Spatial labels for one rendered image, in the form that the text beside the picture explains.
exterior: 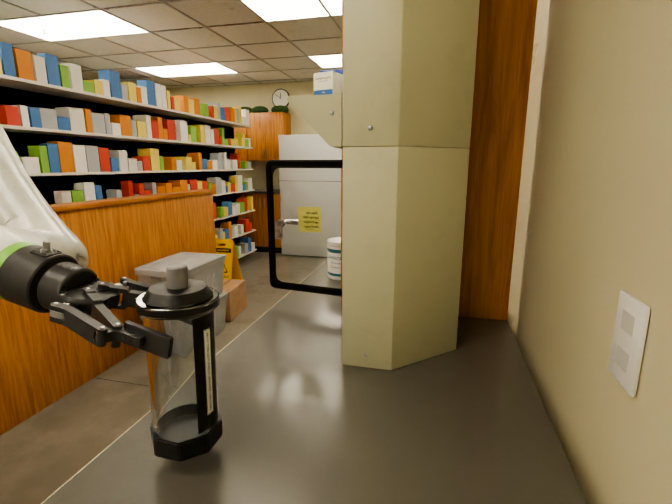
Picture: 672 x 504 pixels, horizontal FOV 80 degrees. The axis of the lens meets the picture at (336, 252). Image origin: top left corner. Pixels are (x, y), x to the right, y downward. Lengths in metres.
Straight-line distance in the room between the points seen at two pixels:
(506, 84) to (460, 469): 0.91
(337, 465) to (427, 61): 0.72
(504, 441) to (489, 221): 0.62
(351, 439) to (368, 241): 0.37
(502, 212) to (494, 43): 0.43
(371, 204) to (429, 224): 0.14
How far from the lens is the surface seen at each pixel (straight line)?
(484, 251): 1.20
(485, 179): 1.18
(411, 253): 0.85
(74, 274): 0.69
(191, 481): 0.68
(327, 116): 0.84
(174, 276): 0.58
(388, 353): 0.90
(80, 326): 0.62
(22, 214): 0.93
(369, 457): 0.69
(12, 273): 0.73
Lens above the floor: 1.38
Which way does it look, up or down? 12 degrees down
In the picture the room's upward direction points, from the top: straight up
